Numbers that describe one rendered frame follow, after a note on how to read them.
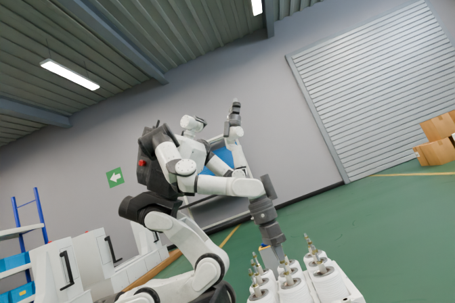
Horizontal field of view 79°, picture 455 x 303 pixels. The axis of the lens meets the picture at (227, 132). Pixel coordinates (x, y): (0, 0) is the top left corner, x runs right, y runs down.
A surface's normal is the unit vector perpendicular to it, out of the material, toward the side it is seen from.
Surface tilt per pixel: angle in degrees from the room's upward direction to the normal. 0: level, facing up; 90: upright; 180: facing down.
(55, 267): 90
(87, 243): 90
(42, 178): 90
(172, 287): 90
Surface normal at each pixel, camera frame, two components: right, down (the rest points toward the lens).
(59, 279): -0.18, -0.16
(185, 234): 0.09, 0.18
